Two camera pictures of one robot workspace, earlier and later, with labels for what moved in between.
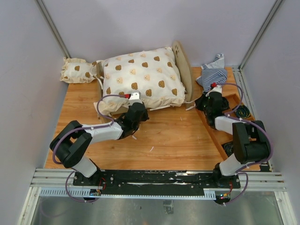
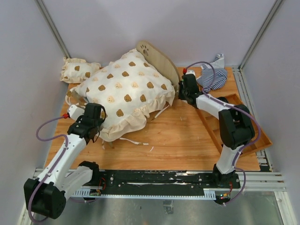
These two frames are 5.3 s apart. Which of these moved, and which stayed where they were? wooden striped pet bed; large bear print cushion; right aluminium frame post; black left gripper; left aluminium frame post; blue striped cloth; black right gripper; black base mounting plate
Moved: black left gripper; wooden striped pet bed; black right gripper; large bear print cushion
Stayed: black base mounting plate; left aluminium frame post; blue striped cloth; right aluminium frame post
